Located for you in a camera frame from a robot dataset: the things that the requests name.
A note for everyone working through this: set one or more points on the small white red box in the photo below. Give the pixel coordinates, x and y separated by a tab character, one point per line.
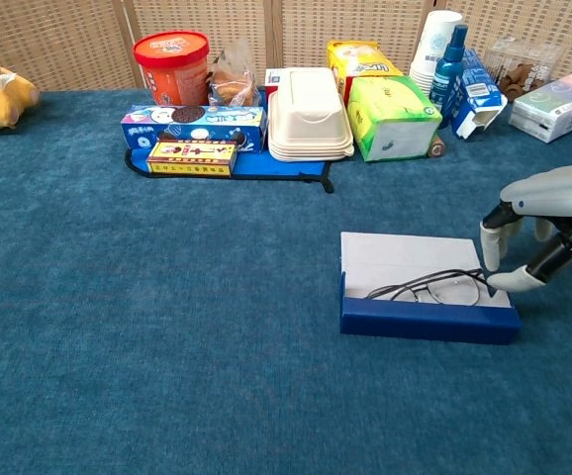
273	81

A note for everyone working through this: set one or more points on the blue glasses case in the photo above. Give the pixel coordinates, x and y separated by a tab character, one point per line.
405	252

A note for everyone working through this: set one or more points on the blue spray bottle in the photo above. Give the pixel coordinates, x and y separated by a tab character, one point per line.
449	74

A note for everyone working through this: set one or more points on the white plastic bottle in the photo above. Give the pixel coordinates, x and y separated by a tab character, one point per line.
434	49

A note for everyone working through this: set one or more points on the blue pouch black trim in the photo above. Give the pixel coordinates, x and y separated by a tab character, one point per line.
276	167

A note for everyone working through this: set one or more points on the long multicolour tissue pack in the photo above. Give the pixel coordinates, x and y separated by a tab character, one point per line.
563	104

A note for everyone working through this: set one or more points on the black wire-frame eyeglasses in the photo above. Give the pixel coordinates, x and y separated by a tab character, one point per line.
456	292

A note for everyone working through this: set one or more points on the bagged brown pastry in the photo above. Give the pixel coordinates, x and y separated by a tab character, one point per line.
234	81

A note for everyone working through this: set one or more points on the green tissue pack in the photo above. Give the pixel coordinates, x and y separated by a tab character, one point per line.
390	114

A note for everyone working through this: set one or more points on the clear box brown items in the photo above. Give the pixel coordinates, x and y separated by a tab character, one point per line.
523	69

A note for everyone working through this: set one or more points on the blue white carton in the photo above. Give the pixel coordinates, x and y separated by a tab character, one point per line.
479	89

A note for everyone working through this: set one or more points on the red snack tub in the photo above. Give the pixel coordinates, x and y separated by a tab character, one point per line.
172	69

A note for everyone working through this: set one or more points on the wicker folding screen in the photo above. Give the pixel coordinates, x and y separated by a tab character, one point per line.
68	39

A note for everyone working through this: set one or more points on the small yellow red box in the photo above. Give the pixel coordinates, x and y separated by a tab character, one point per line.
192	158

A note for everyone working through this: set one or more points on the yellow snack box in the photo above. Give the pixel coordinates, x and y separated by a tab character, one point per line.
360	62

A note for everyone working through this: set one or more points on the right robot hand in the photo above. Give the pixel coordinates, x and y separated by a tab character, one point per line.
563	193

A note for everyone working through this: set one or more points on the beige lidded lunch box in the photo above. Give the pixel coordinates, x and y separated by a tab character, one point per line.
311	119

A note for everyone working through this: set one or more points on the blue cookie box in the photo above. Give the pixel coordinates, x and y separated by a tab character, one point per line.
217	126

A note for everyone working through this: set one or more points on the small brown cylinder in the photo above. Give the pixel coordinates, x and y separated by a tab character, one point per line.
437	148

